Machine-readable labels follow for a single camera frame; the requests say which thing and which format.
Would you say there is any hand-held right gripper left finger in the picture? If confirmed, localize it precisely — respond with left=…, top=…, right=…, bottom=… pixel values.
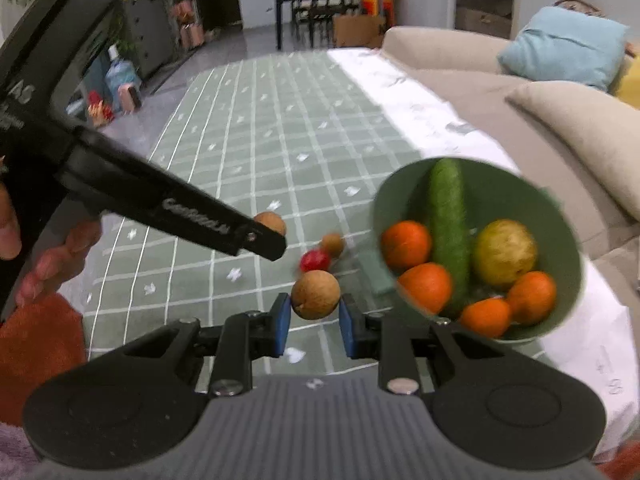
left=117, top=292, right=292, bottom=397

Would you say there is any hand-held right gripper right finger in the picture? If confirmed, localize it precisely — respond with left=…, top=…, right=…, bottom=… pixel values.
left=338, top=294, right=506, bottom=395

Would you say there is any person's orange garment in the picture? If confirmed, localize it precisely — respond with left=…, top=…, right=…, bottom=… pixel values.
left=597, top=440, right=640, bottom=480

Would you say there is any beige cushion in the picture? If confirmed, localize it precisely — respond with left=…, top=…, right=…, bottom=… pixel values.
left=506, top=81, right=640, bottom=221

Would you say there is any green colander bowl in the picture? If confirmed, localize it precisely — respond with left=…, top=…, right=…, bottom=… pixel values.
left=371, top=157, right=586, bottom=343

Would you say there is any red toy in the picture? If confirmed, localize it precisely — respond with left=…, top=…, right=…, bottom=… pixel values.
left=87, top=90, right=116, bottom=128

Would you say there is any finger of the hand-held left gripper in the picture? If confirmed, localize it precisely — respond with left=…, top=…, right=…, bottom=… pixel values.
left=52, top=120, right=287, bottom=262

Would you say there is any beige sofa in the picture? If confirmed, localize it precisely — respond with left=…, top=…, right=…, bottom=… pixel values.
left=382, top=26, right=640, bottom=261

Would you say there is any light blue cushion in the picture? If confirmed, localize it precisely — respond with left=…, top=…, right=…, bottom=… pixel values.
left=498, top=6, right=631, bottom=93

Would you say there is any wooden cabinet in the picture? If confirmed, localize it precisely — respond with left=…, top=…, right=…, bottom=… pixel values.
left=456, top=5, right=513, bottom=41

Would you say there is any yellow cushion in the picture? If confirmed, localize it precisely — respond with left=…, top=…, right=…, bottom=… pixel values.
left=612, top=55, right=640, bottom=110

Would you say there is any green checked tablecloth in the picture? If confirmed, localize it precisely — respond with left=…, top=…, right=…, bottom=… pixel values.
left=80, top=49, right=640, bottom=456

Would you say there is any yellow round pear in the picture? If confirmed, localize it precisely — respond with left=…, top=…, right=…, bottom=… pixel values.
left=472, top=219, right=539, bottom=288

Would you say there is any cardboard box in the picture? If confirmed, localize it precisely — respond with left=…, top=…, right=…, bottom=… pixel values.
left=332, top=14, right=387, bottom=49

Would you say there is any pink space heater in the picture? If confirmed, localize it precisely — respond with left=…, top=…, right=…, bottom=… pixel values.
left=117, top=82, right=143, bottom=113

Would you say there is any stack of colourful stools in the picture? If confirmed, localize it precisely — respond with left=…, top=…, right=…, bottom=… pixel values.
left=359, top=0, right=396, bottom=28

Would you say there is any small brown longan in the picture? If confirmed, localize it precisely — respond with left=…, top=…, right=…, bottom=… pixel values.
left=253, top=211, right=287, bottom=238
left=291, top=270, right=342, bottom=320
left=320, top=232, right=346, bottom=258

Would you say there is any grey drawer cabinet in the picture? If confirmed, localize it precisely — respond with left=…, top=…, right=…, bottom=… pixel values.
left=122, top=0, right=176, bottom=81

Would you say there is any green cucumber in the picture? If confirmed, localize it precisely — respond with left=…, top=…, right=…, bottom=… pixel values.
left=429, top=158, right=472, bottom=313

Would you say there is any purple fuzzy cloth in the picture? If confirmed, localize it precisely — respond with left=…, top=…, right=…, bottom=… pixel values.
left=0, top=420, right=38, bottom=480

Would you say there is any black dining chair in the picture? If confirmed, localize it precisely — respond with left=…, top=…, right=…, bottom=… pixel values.
left=300, top=0, right=351, bottom=46

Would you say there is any blue water jug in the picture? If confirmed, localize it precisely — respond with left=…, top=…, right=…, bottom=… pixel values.
left=104, top=44, right=141, bottom=98

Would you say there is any person's left hand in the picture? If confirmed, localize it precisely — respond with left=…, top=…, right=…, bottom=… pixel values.
left=0, top=180, right=103, bottom=307

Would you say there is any small red fruit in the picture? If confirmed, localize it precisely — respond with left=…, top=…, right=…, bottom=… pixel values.
left=299, top=249, right=332, bottom=273

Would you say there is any orange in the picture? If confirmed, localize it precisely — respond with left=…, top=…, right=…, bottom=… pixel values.
left=506, top=271, right=557, bottom=326
left=381, top=220, right=433, bottom=271
left=397, top=262, right=455, bottom=316
left=459, top=297, right=513, bottom=339

